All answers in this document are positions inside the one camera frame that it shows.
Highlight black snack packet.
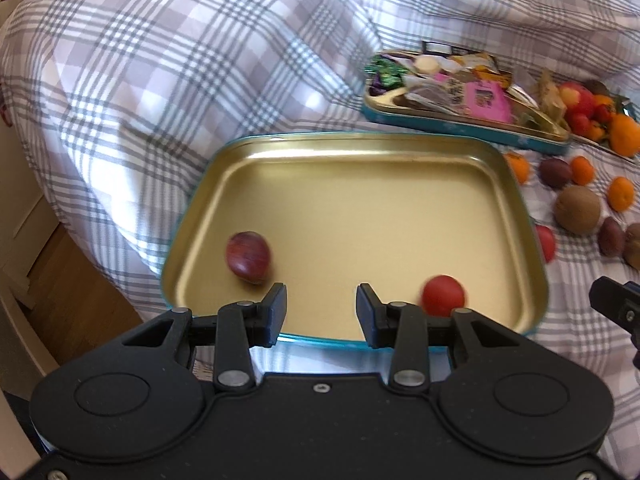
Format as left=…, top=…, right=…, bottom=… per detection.
left=422, top=41, right=482, bottom=56

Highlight grey plaid duvet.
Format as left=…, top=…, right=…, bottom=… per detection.
left=0, top=0, right=640, bottom=461

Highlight red yellow apple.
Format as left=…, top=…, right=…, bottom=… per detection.
left=558, top=82, right=596, bottom=119

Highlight small silver fruit tray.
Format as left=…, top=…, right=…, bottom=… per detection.
left=570, top=132, right=640, bottom=162

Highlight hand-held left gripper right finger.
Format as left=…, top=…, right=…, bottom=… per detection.
left=355, top=282, right=523, bottom=394

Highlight brown paper packet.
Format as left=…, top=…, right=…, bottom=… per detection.
left=534, top=69, right=569, bottom=117

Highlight dark purple plum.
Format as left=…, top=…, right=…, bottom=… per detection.
left=598, top=216, right=626, bottom=258

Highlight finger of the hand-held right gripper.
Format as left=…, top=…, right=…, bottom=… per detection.
left=588, top=276, right=640, bottom=348

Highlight blue tin box with snacks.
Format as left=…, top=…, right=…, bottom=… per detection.
left=362, top=49, right=574, bottom=156

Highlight pink snack packet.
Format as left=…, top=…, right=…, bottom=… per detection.
left=462, top=82, right=514, bottom=123

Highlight green foil candies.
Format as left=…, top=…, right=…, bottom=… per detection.
left=364, top=54, right=412, bottom=97

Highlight clear wrapped biscuit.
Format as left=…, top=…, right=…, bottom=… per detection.
left=404, top=77, right=467, bottom=112

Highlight gold tin tray blue rim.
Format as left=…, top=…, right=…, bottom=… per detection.
left=161, top=132, right=550, bottom=347

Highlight large orange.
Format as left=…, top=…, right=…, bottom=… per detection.
left=610, top=113, right=640, bottom=158

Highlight yellow snack packet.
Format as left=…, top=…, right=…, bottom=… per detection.
left=469, top=54, right=514, bottom=87

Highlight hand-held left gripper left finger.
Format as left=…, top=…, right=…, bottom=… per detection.
left=120, top=282, right=289, bottom=394

